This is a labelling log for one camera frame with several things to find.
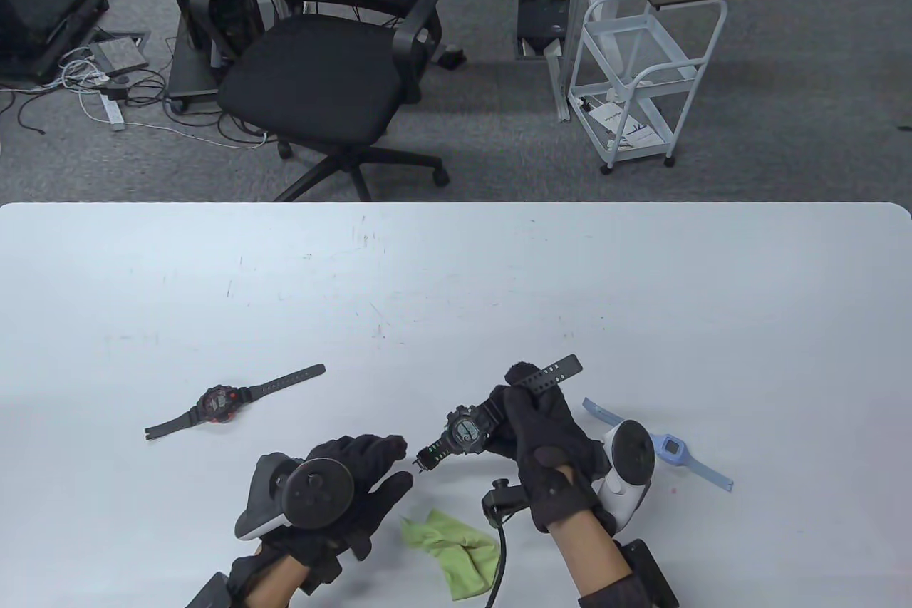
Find person's left hand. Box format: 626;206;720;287
228;433;415;594

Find person's right hand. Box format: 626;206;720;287
484;360;613;535

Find black watch with grey face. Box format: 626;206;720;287
415;354;584;473

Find green cleaning cloth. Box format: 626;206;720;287
399;510;501;602

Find light blue watch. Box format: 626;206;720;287
583;398;735;493

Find black watch with red face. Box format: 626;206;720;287
145;364;327;441

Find person's right forearm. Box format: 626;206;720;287
552;508;635;598

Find person's left forearm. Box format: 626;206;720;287
246;555;307;608

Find black forearm band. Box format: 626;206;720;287
579;572;653;608

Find black glove sensor box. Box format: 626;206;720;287
299;544;343;594
482;478;532;527

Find white paper booklet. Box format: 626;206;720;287
588;102;658;151

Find white metal stand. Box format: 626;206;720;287
547;0;596;124

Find black mesh office chair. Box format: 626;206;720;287
189;0;451;202

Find black open floor hatch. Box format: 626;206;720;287
517;0;571;60

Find black computer cart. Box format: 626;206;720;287
146;0;286;113

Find grey floor plate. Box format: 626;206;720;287
87;31;152;76

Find black glove cable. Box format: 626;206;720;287
488;522;509;608

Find black wrist camera unit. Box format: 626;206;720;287
616;538;681;608
185;571;232;608

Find white wire rolling cart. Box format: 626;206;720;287
568;0;729;175

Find white cable bundle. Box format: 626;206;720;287
61;46;270;151

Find black floor cables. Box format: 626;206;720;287
0;84;49;137

